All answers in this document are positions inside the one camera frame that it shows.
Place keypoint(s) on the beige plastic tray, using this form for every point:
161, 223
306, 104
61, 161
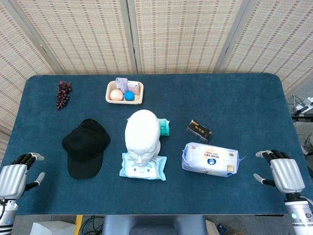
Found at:
108, 98

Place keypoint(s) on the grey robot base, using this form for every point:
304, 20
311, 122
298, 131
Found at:
156, 225

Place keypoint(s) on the small pink white box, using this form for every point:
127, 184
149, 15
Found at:
133, 86

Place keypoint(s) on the white paper sheet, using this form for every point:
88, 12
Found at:
51, 228

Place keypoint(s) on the blue felt table cover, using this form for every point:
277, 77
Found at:
232, 110

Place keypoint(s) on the peach coloured egg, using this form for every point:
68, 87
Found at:
116, 95

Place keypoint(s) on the green wet wipes pack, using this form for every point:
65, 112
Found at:
164, 127

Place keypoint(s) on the dark red grape bunch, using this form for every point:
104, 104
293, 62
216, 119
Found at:
63, 95

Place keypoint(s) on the brown cardboard box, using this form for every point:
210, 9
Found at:
211, 228

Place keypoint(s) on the grey fabric seat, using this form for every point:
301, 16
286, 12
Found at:
305, 137

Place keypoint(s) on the blue ball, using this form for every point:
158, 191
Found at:
129, 96

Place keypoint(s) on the black baseball cap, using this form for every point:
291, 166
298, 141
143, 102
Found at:
84, 147

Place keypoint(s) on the bamboo folding screen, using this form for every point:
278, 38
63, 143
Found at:
97, 36

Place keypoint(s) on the light blue cartoon wipes pack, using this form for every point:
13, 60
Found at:
151, 171

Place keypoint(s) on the lavender white tissue pack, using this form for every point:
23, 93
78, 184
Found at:
210, 160

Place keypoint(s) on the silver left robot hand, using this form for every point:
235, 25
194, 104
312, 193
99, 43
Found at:
13, 178

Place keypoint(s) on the small purple box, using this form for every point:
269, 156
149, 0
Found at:
121, 84

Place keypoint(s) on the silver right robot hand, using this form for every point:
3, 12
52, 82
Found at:
287, 175

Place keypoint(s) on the white foam mannequin head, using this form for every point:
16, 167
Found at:
141, 132

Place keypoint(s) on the black box with gold print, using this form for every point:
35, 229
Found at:
199, 131

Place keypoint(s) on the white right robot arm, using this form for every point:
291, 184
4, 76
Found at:
300, 213

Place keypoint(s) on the white power strip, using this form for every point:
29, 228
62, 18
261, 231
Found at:
303, 105

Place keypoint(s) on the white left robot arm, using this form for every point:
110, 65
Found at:
6, 215

